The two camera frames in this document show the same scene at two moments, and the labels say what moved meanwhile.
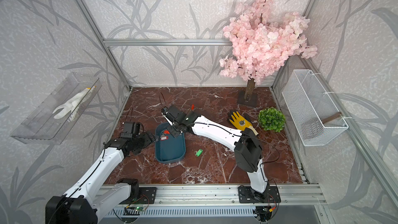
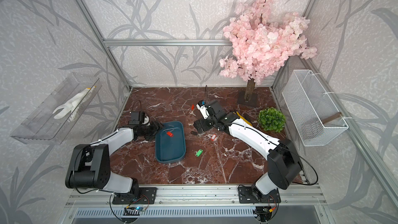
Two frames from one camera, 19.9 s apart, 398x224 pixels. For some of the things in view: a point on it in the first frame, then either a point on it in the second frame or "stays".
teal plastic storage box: [171, 151] stays
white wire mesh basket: [318, 117] stays
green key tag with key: [198, 152] stays
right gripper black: [174, 133] → [203, 127]
